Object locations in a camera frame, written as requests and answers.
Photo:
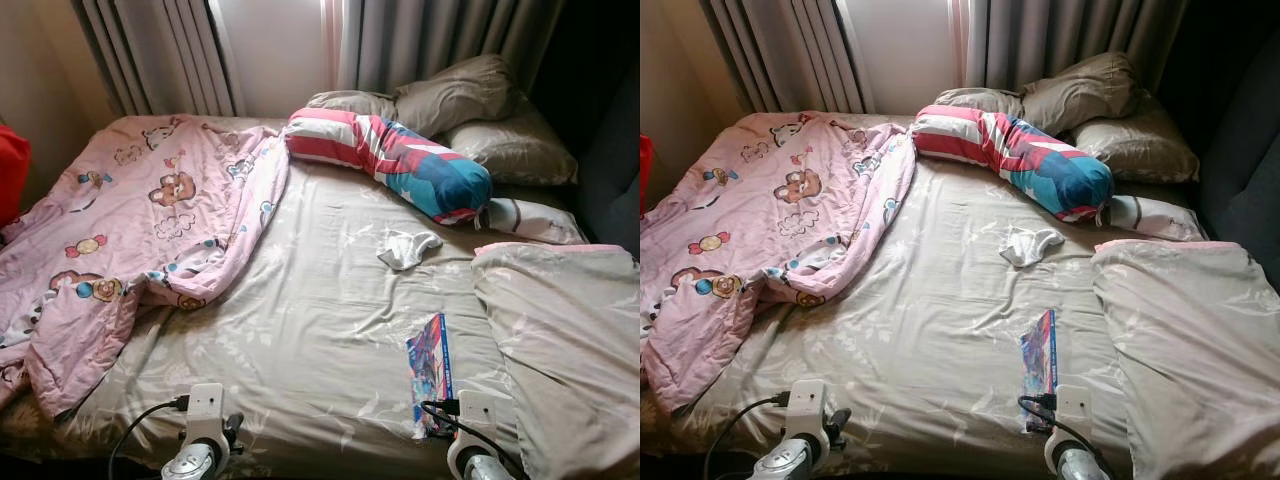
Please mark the colourful comic book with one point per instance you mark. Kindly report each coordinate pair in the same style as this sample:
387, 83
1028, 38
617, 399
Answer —
1040, 365
430, 370

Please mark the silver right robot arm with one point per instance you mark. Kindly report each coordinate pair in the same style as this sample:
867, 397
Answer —
1078, 467
480, 467

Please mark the bed with beige sheet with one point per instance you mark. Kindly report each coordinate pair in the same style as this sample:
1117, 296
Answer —
930, 330
300, 330

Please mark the folded beige duvet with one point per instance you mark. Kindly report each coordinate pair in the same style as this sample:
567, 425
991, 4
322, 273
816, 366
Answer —
570, 340
1190, 340

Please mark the small white striped pillow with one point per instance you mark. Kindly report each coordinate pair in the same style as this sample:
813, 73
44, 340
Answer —
1158, 218
535, 222

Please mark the pink cartoon print blanket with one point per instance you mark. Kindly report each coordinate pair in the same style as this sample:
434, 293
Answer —
780, 205
150, 210

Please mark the pink white blue bolster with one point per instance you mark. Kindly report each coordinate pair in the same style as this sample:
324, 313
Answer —
1020, 160
400, 165

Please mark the beige leaf print pillow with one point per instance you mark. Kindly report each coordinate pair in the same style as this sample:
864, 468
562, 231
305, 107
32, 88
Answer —
1140, 148
515, 150

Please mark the dark grey padded headboard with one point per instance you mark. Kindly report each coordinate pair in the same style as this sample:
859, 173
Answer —
610, 170
1245, 170

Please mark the small flat beige pillow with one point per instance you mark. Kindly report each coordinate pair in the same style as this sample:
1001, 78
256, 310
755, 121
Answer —
978, 100
350, 103

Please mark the large crumpled beige pillow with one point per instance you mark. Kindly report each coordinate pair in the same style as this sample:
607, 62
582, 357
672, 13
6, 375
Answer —
455, 95
1080, 92

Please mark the grey pleated curtain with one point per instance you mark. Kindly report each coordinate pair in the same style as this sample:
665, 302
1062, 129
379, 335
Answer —
1065, 40
780, 55
440, 40
150, 55

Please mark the pink sheer curtain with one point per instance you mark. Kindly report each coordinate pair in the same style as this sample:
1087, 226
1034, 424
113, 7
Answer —
335, 45
960, 45

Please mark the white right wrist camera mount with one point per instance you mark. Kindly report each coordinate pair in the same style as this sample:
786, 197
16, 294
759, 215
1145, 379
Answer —
478, 415
1076, 410

